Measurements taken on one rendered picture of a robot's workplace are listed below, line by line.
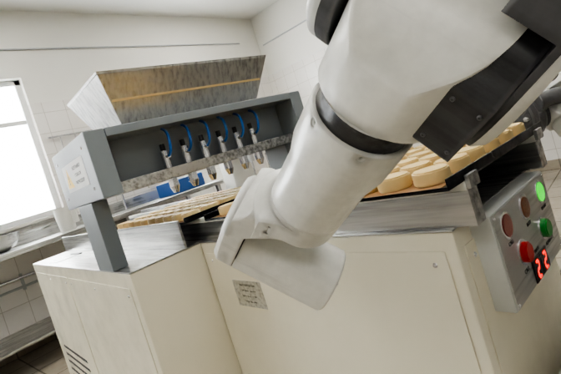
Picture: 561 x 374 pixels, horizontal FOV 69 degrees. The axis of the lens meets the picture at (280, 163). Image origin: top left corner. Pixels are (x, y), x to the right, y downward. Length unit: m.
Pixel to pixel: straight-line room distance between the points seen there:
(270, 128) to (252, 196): 1.06
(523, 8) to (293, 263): 0.27
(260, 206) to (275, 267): 0.08
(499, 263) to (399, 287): 0.15
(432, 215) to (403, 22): 0.41
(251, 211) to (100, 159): 0.72
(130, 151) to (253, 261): 0.79
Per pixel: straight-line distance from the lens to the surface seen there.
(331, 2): 0.24
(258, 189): 0.34
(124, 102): 1.13
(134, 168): 1.13
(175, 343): 1.09
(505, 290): 0.66
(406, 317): 0.70
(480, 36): 0.23
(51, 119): 4.47
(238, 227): 0.35
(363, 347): 0.79
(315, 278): 0.39
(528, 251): 0.69
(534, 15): 0.22
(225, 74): 1.29
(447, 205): 0.59
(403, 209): 0.62
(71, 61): 4.75
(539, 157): 0.84
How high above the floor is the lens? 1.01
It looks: 2 degrees down
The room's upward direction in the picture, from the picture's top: 17 degrees counter-clockwise
